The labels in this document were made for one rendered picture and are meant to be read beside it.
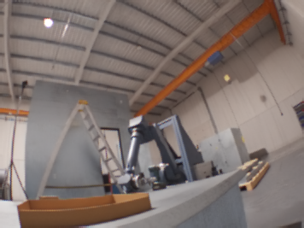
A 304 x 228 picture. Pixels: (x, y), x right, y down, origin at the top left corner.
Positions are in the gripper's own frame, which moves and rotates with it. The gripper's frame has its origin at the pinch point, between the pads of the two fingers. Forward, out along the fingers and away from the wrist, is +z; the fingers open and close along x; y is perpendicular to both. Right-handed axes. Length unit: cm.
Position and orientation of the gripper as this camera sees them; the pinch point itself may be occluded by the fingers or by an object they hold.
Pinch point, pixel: (156, 178)
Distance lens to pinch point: 137.7
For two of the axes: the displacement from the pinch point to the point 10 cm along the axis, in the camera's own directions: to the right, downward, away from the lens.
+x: -5.3, -2.6, -8.1
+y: 2.0, 8.9, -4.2
